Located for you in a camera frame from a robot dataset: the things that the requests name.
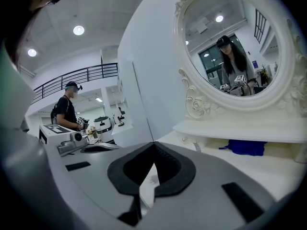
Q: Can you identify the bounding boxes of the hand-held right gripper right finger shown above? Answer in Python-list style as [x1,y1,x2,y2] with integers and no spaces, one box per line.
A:
[139,141,277,230]

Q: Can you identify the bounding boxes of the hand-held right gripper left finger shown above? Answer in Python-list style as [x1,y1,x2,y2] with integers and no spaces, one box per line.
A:
[47,141,155,227]

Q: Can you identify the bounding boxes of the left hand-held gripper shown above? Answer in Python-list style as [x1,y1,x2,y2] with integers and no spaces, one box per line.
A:
[39,124,121,158]

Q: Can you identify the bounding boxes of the white ornate dressing table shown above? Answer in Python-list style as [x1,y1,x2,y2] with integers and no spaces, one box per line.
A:
[139,0,307,209]

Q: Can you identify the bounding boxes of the white round appliance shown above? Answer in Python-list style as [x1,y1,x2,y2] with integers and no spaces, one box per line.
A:
[93,115,113,144]

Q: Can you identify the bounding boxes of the white open shelf cabinet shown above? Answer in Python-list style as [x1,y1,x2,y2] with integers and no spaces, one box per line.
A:
[105,83,135,149]

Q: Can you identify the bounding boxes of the blue cloth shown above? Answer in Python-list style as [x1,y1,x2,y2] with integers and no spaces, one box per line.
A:
[218,139,268,157]

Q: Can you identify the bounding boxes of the black balcony railing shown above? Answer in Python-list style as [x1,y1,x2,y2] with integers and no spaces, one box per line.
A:
[32,62,119,104]

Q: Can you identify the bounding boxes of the person's grey top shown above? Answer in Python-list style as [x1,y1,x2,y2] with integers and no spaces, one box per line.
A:
[0,44,37,130]

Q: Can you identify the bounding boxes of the oval mirror white carved frame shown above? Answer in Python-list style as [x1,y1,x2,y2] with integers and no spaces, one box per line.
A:
[173,0,307,121]

